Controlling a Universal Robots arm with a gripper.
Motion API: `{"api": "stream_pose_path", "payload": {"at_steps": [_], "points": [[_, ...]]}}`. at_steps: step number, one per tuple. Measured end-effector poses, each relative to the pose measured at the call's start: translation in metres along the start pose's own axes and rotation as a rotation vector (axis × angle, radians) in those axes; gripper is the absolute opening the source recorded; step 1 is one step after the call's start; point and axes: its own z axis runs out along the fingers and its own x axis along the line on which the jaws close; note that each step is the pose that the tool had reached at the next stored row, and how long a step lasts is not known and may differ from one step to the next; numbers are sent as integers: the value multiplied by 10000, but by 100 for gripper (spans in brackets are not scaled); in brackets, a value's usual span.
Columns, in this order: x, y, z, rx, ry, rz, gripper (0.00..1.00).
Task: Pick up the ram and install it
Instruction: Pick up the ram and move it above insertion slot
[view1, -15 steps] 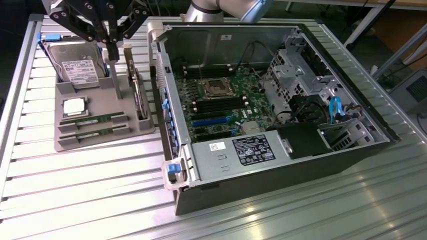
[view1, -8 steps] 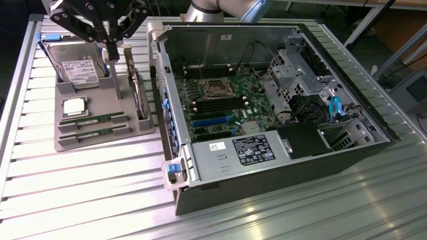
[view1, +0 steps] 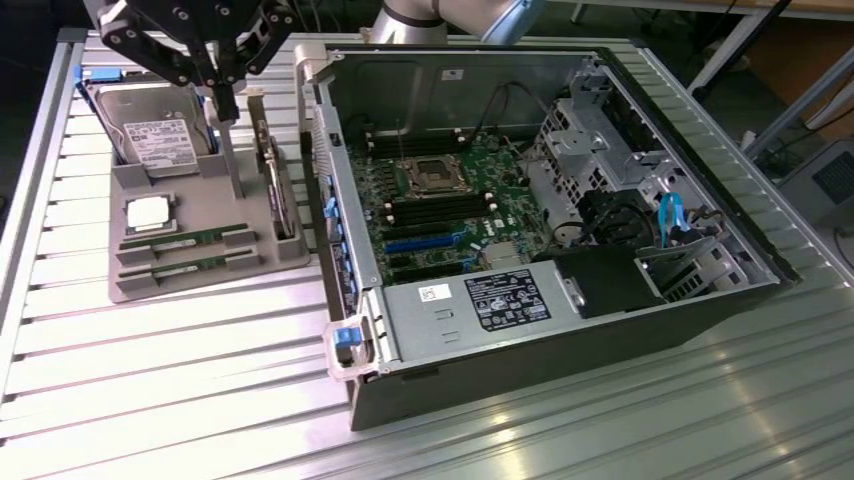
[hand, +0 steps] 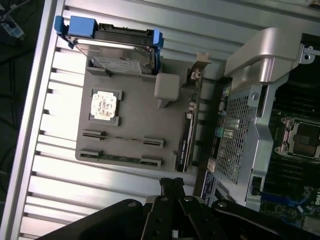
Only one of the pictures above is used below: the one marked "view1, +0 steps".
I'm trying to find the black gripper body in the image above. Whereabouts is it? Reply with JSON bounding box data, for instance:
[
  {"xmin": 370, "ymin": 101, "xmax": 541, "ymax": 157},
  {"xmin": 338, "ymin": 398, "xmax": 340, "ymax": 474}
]
[{"xmin": 127, "ymin": 0, "xmax": 270, "ymax": 53}]

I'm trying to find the black RAM slot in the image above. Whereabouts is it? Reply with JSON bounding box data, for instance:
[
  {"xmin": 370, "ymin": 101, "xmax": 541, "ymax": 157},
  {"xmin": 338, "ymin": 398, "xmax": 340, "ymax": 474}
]
[
  {"xmin": 368, "ymin": 130, "xmax": 463, "ymax": 145},
  {"xmin": 384, "ymin": 191, "xmax": 494, "ymax": 207},
  {"xmin": 388, "ymin": 207, "xmax": 498, "ymax": 225},
  {"xmin": 368, "ymin": 140, "xmax": 465, "ymax": 156},
  {"xmin": 387, "ymin": 202, "xmax": 497, "ymax": 219},
  {"xmin": 386, "ymin": 196, "xmax": 495, "ymax": 213}
]

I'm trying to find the green RAM stick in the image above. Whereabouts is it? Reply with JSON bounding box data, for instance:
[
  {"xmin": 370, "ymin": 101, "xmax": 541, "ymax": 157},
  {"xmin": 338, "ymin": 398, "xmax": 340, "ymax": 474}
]
[
  {"xmin": 148, "ymin": 258, "xmax": 259, "ymax": 280},
  {"xmin": 142, "ymin": 227, "xmax": 247, "ymax": 250}
]

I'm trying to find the silver hard disk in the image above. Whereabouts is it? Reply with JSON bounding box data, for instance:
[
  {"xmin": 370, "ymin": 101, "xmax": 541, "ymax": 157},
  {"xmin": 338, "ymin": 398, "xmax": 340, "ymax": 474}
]
[{"xmin": 92, "ymin": 82, "xmax": 216, "ymax": 169}]

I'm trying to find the silver CPU chip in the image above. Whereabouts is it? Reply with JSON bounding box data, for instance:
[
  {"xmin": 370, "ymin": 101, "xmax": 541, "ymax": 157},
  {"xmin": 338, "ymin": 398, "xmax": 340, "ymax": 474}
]
[{"xmin": 126, "ymin": 196, "xmax": 179, "ymax": 230}]

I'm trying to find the CPU socket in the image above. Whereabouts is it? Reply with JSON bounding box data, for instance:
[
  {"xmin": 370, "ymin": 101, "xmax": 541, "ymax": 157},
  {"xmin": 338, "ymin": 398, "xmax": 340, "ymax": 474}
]
[{"xmin": 396, "ymin": 157, "xmax": 463, "ymax": 195}]

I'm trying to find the green motherboard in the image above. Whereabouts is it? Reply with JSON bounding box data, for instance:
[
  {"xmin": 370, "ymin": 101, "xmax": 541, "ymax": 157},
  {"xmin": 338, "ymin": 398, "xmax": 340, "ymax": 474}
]
[{"xmin": 346, "ymin": 124, "xmax": 557, "ymax": 289}]

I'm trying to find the long black expansion slot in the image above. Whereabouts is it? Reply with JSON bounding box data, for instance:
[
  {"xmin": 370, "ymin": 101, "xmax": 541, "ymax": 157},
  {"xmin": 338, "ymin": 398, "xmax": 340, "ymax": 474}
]
[{"xmin": 382, "ymin": 222, "xmax": 450, "ymax": 240}]

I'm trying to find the grey parts rack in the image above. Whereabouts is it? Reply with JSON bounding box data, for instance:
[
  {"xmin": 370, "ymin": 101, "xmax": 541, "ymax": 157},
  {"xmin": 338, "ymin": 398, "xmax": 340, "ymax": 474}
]
[{"xmin": 106, "ymin": 94, "xmax": 314, "ymax": 305}]

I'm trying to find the blue expansion slot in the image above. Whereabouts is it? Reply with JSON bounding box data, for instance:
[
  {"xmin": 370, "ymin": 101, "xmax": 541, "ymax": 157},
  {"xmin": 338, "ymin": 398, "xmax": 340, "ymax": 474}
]
[{"xmin": 384, "ymin": 230, "xmax": 471, "ymax": 253}]

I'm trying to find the metal disk bay cage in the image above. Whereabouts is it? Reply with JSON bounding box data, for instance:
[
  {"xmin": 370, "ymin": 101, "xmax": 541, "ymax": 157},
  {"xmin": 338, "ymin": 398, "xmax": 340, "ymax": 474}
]
[{"xmin": 531, "ymin": 93, "xmax": 670, "ymax": 214}]

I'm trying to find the silver chipset heatsink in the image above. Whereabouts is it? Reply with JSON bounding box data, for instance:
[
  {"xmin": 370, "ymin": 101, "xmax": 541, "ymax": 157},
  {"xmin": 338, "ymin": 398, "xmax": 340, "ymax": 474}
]
[{"xmin": 479, "ymin": 244, "xmax": 523, "ymax": 267}]

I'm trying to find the blue case latch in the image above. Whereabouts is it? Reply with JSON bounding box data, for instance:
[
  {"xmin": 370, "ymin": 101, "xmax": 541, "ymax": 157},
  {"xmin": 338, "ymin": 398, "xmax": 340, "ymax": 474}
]
[{"xmin": 330, "ymin": 327, "xmax": 363, "ymax": 352}]

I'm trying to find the grey power supply unit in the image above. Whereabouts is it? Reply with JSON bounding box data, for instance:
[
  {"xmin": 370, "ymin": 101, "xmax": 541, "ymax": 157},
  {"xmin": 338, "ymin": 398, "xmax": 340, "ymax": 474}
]
[{"xmin": 378, "ymin": 264, "xmax": 570, "ymax": 362}]

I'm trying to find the black plastic air shroud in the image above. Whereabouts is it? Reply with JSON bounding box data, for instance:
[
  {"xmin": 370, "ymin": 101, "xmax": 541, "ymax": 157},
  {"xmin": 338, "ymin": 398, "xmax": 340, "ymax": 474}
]
[{"xmin": 551, "ymin": 247, "xmax": 669, "ymax": 320}]

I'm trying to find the black open PC case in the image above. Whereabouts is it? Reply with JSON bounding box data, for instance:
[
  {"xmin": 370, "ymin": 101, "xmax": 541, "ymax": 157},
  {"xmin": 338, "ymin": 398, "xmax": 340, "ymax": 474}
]
[{"xmin": 292, "ymin": 42, "xmax": 802, "ymax": 434}]

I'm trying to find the grey computer tower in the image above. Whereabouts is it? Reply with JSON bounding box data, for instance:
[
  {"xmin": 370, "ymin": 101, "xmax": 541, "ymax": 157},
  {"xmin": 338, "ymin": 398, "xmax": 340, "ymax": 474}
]
[{"xmin": 794, "ymin": 137, "xmax": 854, "ymax": 225}]

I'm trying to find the graphics card with metal bracket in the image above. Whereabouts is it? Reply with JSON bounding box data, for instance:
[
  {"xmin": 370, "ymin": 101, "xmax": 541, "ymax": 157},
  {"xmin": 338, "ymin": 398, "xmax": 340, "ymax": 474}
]
[{"xmin": 246, "ymin": 88, "xmax": 300, "ymax": 242}]

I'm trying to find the black looped wire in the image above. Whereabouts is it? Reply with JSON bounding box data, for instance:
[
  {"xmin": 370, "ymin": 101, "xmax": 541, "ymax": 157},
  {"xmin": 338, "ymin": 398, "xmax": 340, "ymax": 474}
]
[{"xmin": 485, "ymin": 81, "xmax": 557, "ymax": 137}]

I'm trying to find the black wire bundle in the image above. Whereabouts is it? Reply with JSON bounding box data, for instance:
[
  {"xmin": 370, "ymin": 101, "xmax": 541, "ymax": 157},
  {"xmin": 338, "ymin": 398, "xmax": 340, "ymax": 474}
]
[{"xmin": 574, "ymin": 189, "xmax": 661, "ymax": 247}]

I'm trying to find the blue flat data wire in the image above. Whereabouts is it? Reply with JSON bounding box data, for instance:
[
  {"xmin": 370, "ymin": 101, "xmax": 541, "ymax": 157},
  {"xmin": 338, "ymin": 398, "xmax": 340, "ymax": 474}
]
[{"xmin": 655, "ymin": 191, "xmax": 690, "ymax": 247}]

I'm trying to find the white desk frame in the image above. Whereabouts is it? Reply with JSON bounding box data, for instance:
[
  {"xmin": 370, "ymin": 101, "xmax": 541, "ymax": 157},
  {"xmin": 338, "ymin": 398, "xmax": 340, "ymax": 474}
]
[{"xmin": 690, "ymin": 0, "xmax": 854, "ymax": 104}]

